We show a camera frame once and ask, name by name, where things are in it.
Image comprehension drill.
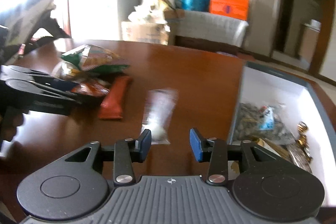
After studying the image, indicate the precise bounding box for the white plastic bags pile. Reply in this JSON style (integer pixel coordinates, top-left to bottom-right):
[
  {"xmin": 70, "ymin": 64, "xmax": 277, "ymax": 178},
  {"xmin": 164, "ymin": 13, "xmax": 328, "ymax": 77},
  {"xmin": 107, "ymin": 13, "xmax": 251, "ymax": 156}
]
[{"xmin": 128, "ymin": 0, "xmax": 166, "ymax": 24}]

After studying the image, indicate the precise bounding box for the wooden kitchen cabinet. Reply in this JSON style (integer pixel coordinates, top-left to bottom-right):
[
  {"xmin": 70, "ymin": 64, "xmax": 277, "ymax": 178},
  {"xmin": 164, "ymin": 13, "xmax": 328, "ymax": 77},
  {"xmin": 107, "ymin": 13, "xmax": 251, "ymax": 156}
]
[{"xmin": 299, "ymin": 24, "xmax": 319, "ymax": 63}]

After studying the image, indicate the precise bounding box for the small clear white candy bag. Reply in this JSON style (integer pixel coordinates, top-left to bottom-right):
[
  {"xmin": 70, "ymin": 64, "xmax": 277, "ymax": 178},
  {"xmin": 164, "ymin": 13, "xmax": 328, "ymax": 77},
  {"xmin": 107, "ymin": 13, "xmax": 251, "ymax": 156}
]
[{"xmin": 141, "ymin": 88, "xmax": 178, "ymax": 145}]

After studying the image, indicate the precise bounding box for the small orange snack packet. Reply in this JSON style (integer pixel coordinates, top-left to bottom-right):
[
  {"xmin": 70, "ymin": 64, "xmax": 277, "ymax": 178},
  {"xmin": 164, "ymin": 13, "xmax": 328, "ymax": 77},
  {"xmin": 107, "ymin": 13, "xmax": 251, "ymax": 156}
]
[{"xmin": 71, "ymin": 80, "xmax": 109, "ymax": 97}]

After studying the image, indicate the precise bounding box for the long orange snack bar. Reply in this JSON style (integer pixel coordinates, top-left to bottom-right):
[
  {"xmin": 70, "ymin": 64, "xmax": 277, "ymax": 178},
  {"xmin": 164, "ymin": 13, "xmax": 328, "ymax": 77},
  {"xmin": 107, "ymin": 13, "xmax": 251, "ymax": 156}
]
[{"xmin": 98, "ymin": 75, "xmax": 133, "ymax": 120}]

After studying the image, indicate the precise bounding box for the grey blue cardboard box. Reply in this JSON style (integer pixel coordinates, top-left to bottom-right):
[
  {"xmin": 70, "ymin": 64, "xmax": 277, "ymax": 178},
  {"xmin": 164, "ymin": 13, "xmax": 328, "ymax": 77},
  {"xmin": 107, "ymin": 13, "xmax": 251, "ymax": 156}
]
[{"xmin": 227, "ymin": 62, "xmax": 335, "ymax": 207}]

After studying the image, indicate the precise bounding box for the gold brown candy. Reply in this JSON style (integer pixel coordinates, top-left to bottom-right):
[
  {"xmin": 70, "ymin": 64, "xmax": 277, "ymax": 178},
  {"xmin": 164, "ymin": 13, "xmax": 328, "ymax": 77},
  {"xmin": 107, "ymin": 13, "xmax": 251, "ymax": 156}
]
[{"xmin": 296, "ymin": 121, "xmax": 313, "ymax": 162}]

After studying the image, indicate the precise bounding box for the white small refrigerator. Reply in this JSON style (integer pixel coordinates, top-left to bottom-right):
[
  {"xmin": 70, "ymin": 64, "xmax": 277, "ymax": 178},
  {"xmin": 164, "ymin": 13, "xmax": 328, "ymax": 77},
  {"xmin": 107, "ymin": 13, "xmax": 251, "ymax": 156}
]
[{"xmin": 68, "ymin": 0, "xmax": 138, "ymax": 41}]

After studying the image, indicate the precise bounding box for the white cloth covered cabinet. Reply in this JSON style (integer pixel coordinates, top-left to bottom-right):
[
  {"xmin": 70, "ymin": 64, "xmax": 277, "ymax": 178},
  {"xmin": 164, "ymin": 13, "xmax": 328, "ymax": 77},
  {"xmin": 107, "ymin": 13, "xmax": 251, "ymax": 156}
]
[{"xmin": 176, "ymin": 11, "xmax": 249, "ymax": 47}]

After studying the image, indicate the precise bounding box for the green chips bag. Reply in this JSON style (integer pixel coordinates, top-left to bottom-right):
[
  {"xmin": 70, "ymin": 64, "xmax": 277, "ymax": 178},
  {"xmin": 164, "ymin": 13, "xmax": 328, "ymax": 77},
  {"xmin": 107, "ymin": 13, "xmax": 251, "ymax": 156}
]
[{"xmin": 60, "ymin": 44, "xmax": 129, "ymax": 75}]

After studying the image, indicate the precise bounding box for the clear bag of walnuts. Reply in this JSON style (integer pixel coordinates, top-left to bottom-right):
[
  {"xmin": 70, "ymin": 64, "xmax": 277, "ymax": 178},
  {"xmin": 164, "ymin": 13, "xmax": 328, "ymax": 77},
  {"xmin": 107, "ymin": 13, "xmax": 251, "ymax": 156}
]
[{"xmin": 51, "ymin": 61, "xmax": 85, "ymax": 81}]

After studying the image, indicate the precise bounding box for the black chair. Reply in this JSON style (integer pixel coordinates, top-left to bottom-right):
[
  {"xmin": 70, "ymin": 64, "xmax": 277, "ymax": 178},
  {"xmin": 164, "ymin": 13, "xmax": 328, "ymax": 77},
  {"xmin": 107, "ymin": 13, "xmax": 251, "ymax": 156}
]
[{"xmin": 27, "ymin": 11, "xmax": 71, "ymax": 47}]

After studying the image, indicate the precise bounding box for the brown cardboard carton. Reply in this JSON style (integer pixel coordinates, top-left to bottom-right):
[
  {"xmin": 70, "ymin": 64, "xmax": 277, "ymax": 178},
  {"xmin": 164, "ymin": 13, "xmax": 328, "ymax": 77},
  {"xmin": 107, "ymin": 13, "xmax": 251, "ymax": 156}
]
[{"xmin": 121, "ymin": 22, "xmax": 170, "ymax": 46}]

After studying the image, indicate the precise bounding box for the clear bag of nuts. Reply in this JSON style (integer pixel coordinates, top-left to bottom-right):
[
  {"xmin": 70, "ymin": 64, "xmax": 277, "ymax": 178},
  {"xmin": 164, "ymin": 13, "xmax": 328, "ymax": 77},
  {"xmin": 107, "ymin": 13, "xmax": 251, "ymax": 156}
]
[{"xmin": 233, "ymin": 103, "xmax": 294, "ymax": 145}]

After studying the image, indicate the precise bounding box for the small cardboard box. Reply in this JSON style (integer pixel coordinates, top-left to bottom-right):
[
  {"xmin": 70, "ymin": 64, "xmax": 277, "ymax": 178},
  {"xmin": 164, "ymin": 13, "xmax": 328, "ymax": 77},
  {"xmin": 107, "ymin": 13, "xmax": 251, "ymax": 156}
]
[{"xmin": 163, "ymin": 9, "xmax": 185, "ymax": 21}]

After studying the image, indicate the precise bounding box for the olive brown snack packet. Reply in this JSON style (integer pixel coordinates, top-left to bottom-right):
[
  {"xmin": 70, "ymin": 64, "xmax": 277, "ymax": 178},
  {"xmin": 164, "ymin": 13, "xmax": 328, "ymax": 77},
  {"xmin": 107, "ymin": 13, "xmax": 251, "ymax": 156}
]
[{"xmin": 256, "ymin": 138, "xmax": 290, "ymax": 161}]

